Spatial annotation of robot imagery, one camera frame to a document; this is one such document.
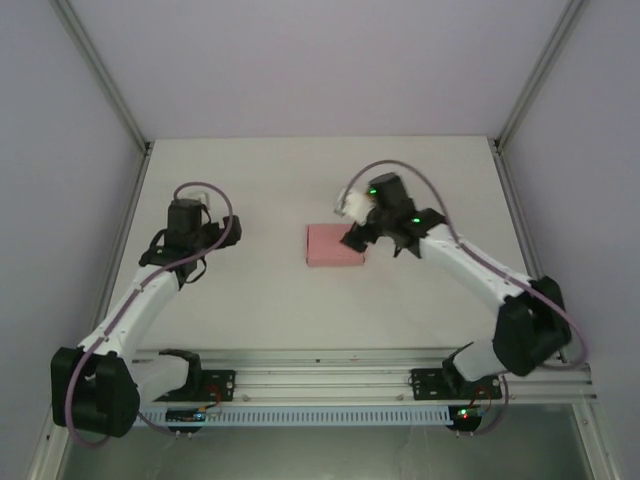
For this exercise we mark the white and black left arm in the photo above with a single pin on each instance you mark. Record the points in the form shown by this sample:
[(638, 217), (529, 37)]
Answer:
[(130, 310)]

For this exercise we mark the aluminium side rail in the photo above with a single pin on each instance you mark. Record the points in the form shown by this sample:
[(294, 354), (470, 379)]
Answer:
[(120, 240), (505, 180)]

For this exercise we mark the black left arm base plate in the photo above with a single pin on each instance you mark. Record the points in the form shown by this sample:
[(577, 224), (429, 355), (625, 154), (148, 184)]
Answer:
[(222, 385)]

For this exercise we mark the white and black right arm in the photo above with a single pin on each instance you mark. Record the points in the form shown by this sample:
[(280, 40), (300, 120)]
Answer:
[(465, 260)]

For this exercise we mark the aluminium frame post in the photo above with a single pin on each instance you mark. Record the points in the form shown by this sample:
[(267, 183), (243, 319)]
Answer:
[(537, 75), (107, 80)]

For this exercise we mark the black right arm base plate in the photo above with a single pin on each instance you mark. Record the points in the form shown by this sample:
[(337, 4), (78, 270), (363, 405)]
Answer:
[(425, 385)]

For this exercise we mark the pink cloth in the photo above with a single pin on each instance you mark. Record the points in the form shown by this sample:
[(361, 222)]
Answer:
[(327, 247)]

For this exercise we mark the aluminium mounting rails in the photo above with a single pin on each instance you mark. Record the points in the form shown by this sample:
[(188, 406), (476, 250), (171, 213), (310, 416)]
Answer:
[(320, 380)]

